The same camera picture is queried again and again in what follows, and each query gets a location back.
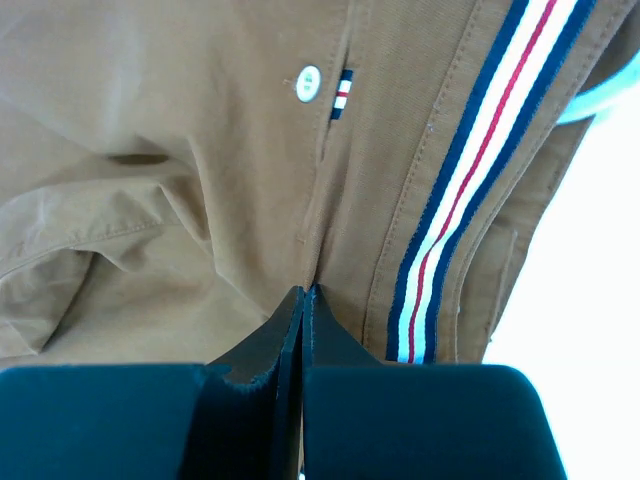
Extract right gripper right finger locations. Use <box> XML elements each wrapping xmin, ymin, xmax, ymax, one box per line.
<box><xmin>302</xmin><ymin>286</ymin><xmax>566</xmax><ymax>479</ymax></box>

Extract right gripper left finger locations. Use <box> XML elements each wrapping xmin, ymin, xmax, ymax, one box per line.
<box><xmin>1</xmin><ymin>287</ymin><xmax>304</xmax><ymax>479</ymax></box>

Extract brown trousers with striped trim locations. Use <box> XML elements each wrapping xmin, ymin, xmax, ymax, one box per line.
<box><xmin>1</xmin><ymin>1</ymin><xmax>639</xmax><ymax>368</ymax></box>

